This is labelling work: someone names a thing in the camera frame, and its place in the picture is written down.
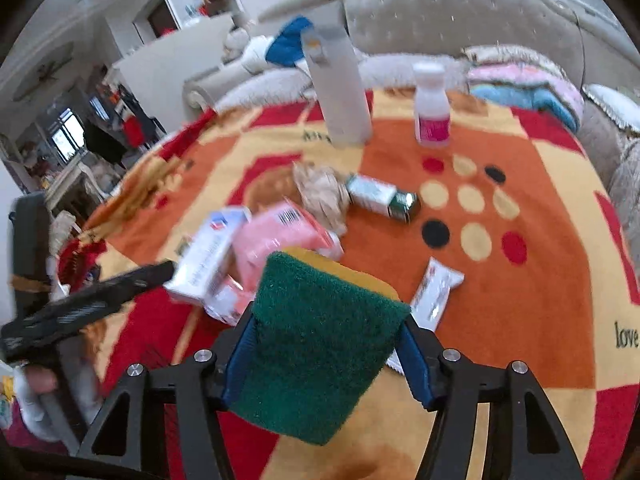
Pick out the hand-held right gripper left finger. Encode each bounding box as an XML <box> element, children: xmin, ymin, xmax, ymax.
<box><xmin>75</xmin><ymin>305</ymin><xmax>261</xmax><ymax>480</ymax></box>

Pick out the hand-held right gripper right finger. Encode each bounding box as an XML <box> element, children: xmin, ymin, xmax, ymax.
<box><xmin>397</xmin><ymin>317</ymin><xmax>586</xmax><ymax>480</ymax></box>

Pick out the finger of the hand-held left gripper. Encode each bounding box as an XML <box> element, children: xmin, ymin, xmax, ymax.
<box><xmin>107</xmin><ymin>260</ymin><xmax>176</xmax><ymax>311</ymax></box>

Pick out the long white medicine box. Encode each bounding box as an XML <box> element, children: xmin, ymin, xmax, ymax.
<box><xmin>164</xmin><ymin>207</ymin><xmax>252</xmax><ymax>306</ymax></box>

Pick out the small white packet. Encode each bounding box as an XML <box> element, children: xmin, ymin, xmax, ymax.
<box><xmin>387</xmin><ymin>256</ymin><xmax>466</xmax><ymax>375</ymax></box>

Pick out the green yellow sponge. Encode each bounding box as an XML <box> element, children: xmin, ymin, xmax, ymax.
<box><xmin>235</xmin><ymin>247</ymin><xmax>413</xmax><ymax>446</ymax></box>

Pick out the pink plastic packet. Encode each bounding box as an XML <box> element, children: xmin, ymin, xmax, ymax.
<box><xmin>205</xmin><ymin>200</ymin><xmax>345</xmax><ymax>326</ymax></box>

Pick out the green medicine box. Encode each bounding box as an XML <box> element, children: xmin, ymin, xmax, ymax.
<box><xmin>346</xmin><ymin>174</ymin><xmax>422</xmax><ymax>224</ymax></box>

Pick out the brown paper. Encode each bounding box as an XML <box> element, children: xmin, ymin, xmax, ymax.
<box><xmin>291</xmin><ymin>162</ymin><xmax>351</xmax><ymax>233</ymax></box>

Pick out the black panel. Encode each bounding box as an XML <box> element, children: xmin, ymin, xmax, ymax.
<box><xmin>7</xmin><ymin>192</ymin><xmax>53</xmax><ymax>326</ymax></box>

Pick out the white blurred cloth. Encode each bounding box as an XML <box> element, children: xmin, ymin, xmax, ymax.
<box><xmin>0</xmin><ymin>360</ymin><xmax>101</xmax><ymax>443</ymax></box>

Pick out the printed orange red blanket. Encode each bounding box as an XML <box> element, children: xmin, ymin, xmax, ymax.
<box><xmin>57</xmin><ymin>87</ymin><xmax>640</xmax><ymax>480</ymax></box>

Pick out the white pill bottle pink label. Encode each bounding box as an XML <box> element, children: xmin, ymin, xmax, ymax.
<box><xmin>412</xmin><ymin>62</ymin><xmax>452</xmax><ymax>148</ymax></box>

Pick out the white thermos bottle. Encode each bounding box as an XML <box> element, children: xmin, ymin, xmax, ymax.
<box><xmin>300</xmin><ymin>25</ymin><xmax>373</xmax><ymax>150</ymax></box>

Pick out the blue jacket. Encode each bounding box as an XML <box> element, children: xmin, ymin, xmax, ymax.
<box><xmin>265</xmin><ymin>16</ymin><xmax>316</xmax><ymax>68</ymax></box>

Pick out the pastel folded blanket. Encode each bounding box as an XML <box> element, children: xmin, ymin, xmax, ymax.
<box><xmin>462</xmin><ymin>45</ymin><xmax>586</xmax><ymax>133</ymax></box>

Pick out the white lace pillow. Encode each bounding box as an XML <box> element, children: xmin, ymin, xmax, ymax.
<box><xmin>582</xmin><ymin>82</ymin><xmax>640</xmax><ymax>136</ymax></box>

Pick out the beige tufted headboard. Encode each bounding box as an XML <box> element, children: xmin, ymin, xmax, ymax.
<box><xmin>257</xmin><ymin>0</ymin><xmax>640</xmax><ymax>111</ymax></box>

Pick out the white carved bed frame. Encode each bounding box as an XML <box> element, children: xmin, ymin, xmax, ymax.
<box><xmin>182</xmin><ymin>62</ymin><xmax>261</xmax><ymax>111</ymax></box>

